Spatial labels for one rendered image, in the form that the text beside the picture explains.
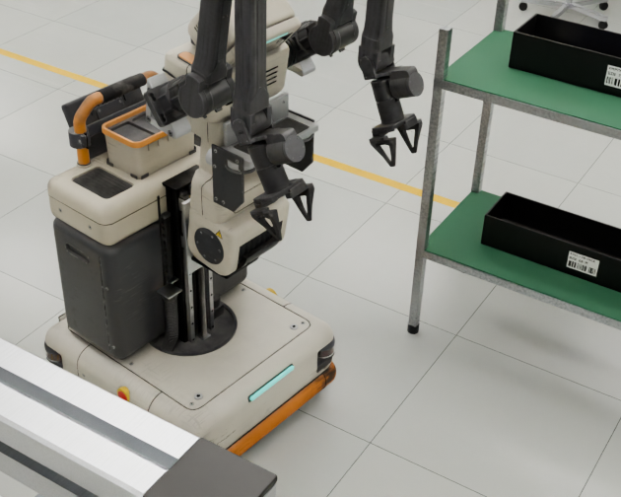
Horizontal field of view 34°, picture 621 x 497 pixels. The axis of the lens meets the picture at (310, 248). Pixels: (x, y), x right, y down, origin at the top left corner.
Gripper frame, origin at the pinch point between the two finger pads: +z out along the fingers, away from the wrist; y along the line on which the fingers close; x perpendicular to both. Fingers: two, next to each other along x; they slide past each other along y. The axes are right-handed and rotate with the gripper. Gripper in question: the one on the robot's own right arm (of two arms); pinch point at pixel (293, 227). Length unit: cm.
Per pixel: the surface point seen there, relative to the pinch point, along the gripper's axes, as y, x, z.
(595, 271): 111, 8, 68
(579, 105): 104, -7, 13
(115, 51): 167, 290, -38
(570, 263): 109, 16, 65
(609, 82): 116, -11, 12
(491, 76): 103, 17, 0
